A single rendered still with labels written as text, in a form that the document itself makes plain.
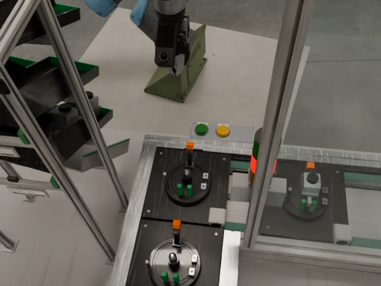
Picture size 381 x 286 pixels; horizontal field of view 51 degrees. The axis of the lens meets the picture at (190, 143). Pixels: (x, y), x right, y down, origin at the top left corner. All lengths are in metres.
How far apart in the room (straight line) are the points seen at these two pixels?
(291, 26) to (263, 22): 2.74
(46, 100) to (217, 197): 0.59
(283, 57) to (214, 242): 0.69
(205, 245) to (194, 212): 0.10
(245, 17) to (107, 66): 1.78
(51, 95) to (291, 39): 0.48
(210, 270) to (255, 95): 0.73
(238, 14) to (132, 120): 1.98
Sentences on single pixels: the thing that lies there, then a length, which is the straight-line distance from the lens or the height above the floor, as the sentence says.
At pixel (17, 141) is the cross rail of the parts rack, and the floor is 1.47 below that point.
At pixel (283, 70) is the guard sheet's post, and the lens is 0.55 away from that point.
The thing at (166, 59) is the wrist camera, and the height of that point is 1.37.
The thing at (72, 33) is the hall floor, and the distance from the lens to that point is 3.33.
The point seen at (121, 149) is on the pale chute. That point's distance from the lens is 1.20.
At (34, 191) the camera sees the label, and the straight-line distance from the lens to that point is 0.90.
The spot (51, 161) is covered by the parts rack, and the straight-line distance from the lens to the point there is 0.75.
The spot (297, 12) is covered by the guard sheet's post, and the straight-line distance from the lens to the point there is 0.50.
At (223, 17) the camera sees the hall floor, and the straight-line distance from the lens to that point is 3.27.
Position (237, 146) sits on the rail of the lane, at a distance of 1.28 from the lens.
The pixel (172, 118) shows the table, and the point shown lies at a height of 0.86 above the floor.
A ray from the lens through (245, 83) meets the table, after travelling 1.59.
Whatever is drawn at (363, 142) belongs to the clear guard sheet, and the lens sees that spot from 0.71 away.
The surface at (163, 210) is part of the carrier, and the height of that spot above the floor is 0.97.
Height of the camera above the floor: 2.02
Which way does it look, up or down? 55 degrees down
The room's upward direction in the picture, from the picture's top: 5 degrees counter-clockwise
